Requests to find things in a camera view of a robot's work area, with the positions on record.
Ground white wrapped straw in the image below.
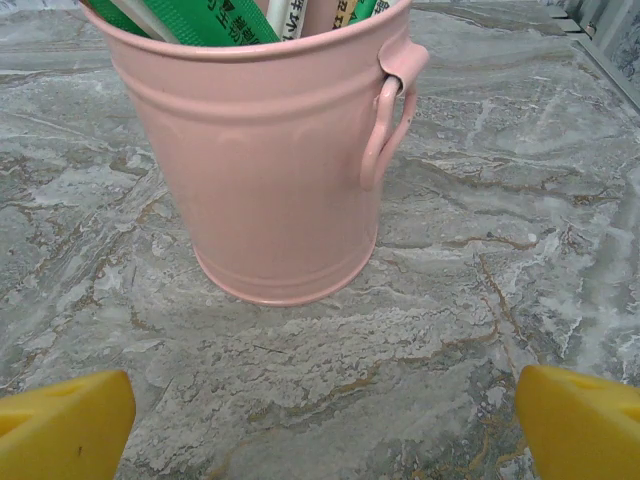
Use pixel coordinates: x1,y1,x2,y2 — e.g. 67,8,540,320
110,0,174,44
263,0,307,45

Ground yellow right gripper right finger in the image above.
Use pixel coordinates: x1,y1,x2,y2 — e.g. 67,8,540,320
516,364,640,480

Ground pink metal bucket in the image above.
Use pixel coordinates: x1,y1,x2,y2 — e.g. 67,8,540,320
79,0,431,307

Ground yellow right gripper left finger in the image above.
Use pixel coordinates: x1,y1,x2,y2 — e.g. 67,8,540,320
0,370,137,480

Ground aluminium frame rail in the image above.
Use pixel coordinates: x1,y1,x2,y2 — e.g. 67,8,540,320
567,34,640,119

